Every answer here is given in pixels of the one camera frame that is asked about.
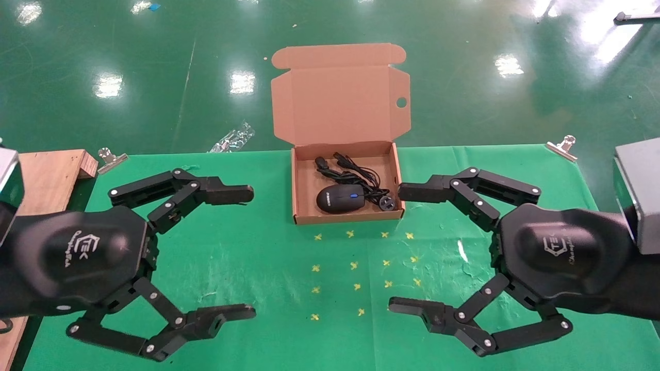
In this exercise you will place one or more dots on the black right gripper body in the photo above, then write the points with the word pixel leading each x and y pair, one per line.
pixel 567 257

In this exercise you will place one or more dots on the wooden board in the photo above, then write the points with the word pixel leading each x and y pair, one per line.
pixel 51 180

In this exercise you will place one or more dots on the white paper scrap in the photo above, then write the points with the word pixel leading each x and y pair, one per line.
pixel 462 250

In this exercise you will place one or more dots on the black computer mouse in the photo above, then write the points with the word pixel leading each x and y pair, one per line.
pixel 337 200

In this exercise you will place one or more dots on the clear plastic wrapper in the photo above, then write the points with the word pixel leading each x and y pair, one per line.
pixel 232 138

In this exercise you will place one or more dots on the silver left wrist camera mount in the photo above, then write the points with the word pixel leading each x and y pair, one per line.
pixel 10 185

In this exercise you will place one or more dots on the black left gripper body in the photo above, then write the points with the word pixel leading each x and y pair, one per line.
pixel 77 257

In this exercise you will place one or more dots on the brown cardboard box with lid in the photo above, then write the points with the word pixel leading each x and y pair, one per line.
pixel 335 93

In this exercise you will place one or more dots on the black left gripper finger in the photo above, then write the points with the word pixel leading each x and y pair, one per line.
pixel 206 322
pixel 221 195

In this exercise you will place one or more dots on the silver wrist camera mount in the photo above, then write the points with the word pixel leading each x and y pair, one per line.
pixel 10 185
pixel 639 196

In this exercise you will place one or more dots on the green table cloth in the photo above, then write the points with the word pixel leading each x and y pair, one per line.
pixel 258 247

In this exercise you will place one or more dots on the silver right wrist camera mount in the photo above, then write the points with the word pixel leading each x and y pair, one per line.
pixel 639 196

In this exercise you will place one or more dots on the silver binder clip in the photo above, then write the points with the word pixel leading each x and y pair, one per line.
pixel 562 148
pixel 111 161

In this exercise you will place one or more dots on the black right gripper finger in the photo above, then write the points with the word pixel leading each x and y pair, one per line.
pixel 443 317
pixel 428 190

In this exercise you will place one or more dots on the grey metal table foot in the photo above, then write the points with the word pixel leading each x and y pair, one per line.
pixel 639 16

